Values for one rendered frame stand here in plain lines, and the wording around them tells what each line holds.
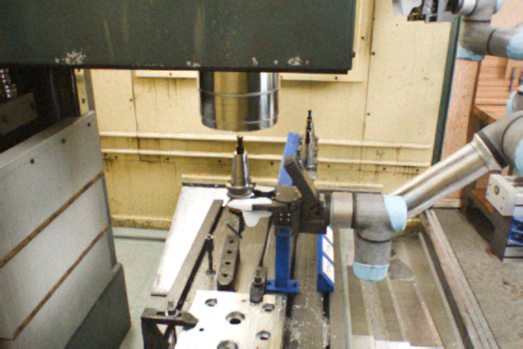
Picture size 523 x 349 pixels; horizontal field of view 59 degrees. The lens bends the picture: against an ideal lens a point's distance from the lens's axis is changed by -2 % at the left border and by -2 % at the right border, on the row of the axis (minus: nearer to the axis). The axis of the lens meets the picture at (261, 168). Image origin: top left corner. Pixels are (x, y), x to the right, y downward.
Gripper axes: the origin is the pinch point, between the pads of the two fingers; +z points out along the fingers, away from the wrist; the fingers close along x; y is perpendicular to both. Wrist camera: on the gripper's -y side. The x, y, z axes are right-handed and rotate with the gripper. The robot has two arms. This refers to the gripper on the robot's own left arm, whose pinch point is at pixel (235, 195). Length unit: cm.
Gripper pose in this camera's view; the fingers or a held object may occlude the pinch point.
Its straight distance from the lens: 99.5
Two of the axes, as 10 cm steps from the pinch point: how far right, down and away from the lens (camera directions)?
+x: 1.2, -3.8, 9.2
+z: -9.9, -0.5, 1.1
